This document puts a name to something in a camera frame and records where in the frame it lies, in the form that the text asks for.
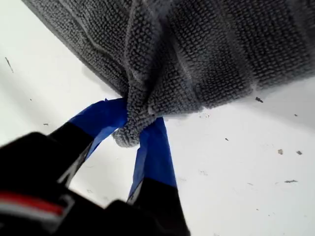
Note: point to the grey striped square towel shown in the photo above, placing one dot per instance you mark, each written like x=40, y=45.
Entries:
x=197, y=49

